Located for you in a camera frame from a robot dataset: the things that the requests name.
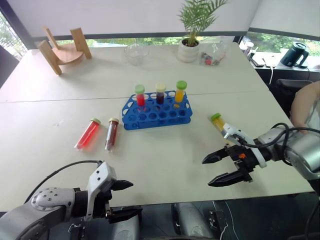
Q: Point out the dark purple tube cream cap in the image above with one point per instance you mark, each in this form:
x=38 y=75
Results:
x=160 y=93

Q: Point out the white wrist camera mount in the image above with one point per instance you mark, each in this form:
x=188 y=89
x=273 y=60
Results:
x=99 y=178
x=240 y=140

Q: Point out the dark red tube cream cap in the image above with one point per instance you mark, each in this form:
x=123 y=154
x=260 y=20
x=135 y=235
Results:
x=111 y=135

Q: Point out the wooden curved stand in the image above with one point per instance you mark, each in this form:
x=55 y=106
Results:
x=63 y=51

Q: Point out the blue test tube rack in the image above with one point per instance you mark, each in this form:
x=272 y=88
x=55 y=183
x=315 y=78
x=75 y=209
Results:
x=156 y=112

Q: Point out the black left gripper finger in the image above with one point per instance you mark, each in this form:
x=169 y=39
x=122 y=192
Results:
x=123 y=185
x=125 y=213

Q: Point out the silver robot leg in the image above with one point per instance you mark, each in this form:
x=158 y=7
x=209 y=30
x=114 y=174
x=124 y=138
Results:
x=192 y=220
x=125 y=230

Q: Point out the dark green electric kettle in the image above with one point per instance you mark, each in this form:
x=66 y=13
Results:
x=295 y=55

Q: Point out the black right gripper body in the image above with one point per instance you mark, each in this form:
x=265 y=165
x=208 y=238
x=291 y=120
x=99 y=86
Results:
x=242 y=160

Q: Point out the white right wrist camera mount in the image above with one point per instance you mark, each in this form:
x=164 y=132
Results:
x=240 y=140

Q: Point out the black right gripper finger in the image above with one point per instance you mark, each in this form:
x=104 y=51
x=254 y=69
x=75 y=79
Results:
x=214 y=156
x=225 y=178

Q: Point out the white plant pot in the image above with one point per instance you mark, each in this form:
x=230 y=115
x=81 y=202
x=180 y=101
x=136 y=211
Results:
x=188 y=51

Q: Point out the clear plastic bag with items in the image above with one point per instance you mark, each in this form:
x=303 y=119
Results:
x=212 y=53

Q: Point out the green palm plant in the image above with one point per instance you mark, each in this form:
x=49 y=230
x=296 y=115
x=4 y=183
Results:
x=197 y=17

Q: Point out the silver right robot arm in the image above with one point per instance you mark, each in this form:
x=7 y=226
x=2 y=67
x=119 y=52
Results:
x=295 y=150

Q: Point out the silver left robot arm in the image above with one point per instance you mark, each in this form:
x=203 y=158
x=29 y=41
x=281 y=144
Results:
x=37 y=212

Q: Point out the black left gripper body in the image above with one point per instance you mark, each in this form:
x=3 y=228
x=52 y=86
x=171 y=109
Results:
x=103 y=203

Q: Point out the clear glass bowl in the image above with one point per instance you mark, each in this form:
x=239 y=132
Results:
x=136 y=53

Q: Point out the yellow liquid tube green cap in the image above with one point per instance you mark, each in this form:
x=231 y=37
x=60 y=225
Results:
x=218 y=122

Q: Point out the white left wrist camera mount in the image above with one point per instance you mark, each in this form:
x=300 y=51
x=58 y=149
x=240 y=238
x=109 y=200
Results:
x=99 y=178

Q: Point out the red liquid tube green cap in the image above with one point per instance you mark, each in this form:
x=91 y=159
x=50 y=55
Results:
x=88 y=136
x=140 y=95

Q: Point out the black office chair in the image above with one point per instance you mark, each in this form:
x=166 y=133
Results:
x=291 y=87

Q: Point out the orange liquid tube green cap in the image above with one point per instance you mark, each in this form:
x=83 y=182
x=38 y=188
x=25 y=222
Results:
x=180 y=92

